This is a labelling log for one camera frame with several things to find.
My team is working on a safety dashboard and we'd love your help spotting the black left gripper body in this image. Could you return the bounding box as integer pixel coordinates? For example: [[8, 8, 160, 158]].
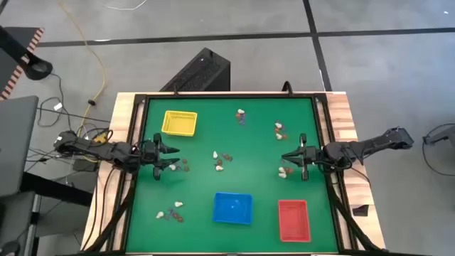
[[141, 133, 164, 181]]

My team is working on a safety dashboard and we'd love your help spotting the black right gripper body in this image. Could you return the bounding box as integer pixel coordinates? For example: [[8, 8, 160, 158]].
[[300, 133, 325, 181]]

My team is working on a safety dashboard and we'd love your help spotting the yellow plastic basket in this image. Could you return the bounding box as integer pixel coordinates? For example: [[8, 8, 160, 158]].
[[161, 110, 198, 137]]

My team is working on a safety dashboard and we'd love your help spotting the red plastic basket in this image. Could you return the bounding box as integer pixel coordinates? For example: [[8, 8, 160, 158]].
[[277, 199, 312, 243]]

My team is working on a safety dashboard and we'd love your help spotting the yellow power plug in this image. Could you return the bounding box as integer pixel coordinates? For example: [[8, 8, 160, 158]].
[[92, 130, 109, 144]]

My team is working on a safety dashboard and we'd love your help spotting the black wedge block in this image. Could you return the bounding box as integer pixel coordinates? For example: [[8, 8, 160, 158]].
[[352, 204, 370, 218]]

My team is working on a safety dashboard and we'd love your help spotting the blue plastic basket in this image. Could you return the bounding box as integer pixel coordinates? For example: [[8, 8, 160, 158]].
[[212, 191, 254, 226]]

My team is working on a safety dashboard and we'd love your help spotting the green table mat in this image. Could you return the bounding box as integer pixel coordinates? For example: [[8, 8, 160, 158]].
[[125, 97, 339, 254]]

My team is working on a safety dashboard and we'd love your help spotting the black computer tower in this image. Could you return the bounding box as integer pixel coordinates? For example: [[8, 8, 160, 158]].
[[159, 46, 232, 92]]

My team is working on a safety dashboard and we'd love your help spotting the black shelf board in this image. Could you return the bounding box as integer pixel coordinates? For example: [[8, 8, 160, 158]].
[[19, 171, 94, 208]]

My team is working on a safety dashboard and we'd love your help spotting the grey stand leg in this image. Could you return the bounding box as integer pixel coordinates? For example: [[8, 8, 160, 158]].
[[422, 124, 455, 146]]

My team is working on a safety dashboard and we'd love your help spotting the grey desk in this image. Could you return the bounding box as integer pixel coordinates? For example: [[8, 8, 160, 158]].
[[0, 95, 40, 198]]

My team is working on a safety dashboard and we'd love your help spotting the black stand base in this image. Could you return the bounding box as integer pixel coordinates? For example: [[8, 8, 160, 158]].
[[0, 24, 54, 81]]

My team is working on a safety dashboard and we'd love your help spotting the grey cabinet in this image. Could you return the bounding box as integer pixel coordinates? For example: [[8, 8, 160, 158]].
[[0, 190, 40, 256]]

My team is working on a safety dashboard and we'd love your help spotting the dark mat striped edge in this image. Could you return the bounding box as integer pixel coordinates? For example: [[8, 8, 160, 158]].
[[0, 26, 46, 102]]

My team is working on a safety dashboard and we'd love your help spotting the yellow cable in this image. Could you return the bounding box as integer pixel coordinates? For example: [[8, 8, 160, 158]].
[[56, 0, 108, 143]]

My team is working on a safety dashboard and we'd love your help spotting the black floor cable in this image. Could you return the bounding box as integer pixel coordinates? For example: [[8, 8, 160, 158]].
[[36, 107, 112, 124]]

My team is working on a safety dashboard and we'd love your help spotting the black cable loop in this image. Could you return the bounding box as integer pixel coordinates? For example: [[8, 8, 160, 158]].
[[422, 122, 455, 178]]

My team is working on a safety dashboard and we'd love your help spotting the white cable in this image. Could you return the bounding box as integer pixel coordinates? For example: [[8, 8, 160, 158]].
[[95, 0, 149, 11]]

